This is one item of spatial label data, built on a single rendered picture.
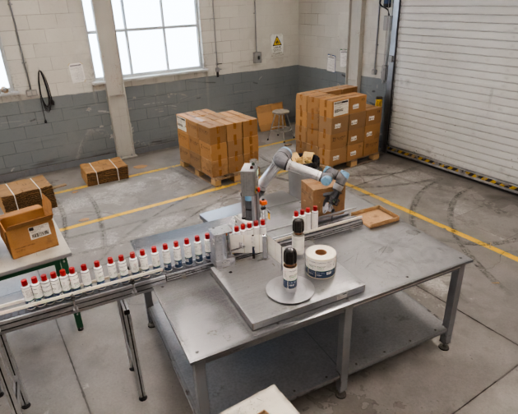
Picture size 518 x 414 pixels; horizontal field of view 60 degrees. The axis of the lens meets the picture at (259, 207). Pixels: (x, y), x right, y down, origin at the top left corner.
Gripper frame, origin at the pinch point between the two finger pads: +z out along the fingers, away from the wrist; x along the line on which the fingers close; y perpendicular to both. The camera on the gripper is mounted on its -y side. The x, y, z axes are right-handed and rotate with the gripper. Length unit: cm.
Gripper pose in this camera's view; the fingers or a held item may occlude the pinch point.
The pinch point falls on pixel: (323, 211)
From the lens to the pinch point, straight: 357.5
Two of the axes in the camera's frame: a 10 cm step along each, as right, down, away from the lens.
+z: -4.2, 8.9, 1.7
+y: 4.4, 3.7, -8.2
